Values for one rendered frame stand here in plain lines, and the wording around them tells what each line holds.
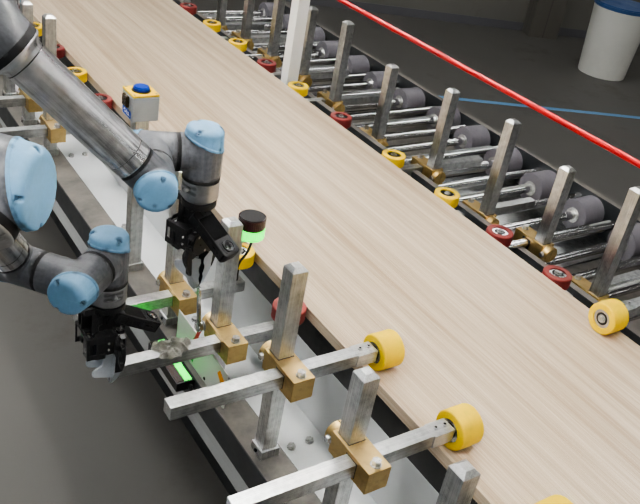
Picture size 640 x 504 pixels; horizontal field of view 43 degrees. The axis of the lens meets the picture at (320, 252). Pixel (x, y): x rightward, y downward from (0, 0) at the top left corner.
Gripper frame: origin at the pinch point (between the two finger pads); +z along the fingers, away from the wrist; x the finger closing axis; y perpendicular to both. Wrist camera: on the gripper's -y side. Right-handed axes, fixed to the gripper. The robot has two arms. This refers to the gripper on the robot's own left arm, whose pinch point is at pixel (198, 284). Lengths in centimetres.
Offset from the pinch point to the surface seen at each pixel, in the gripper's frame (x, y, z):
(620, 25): -607, 99, 53
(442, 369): -30, -46, 11
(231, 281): -8.4, -2.0, 1.7
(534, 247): -110, -34, 16
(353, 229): -64, 2, 11
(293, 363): 0.9, -27.4, 3.6
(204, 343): -1.2, -2.6, 14.7
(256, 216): -13.4, -2.5, -13.1
